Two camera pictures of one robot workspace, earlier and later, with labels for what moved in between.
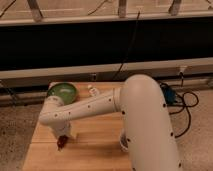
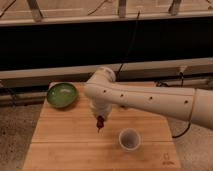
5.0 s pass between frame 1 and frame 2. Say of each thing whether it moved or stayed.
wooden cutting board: stayed
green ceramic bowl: stayed
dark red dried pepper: moved
